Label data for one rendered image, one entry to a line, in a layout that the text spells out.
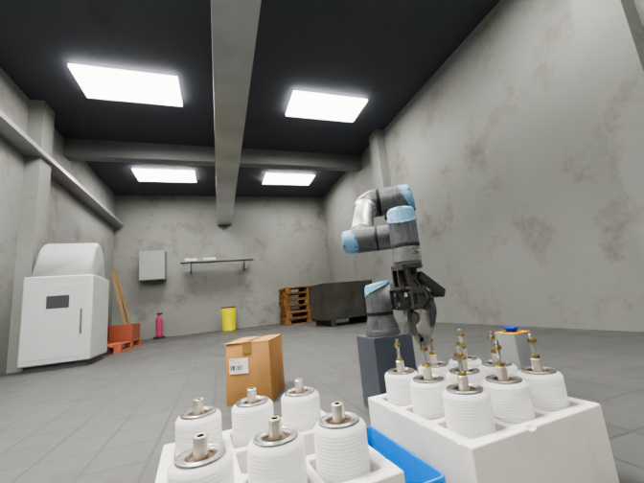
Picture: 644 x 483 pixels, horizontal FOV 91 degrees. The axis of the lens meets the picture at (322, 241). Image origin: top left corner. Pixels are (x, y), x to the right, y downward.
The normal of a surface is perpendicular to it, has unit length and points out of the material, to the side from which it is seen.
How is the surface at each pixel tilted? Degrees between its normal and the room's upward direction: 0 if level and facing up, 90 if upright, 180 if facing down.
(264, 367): 90
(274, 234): 90
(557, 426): 90
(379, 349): 90
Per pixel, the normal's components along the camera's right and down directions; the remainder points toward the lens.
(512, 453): 0.36, -0.21
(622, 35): -0.95, 0.04
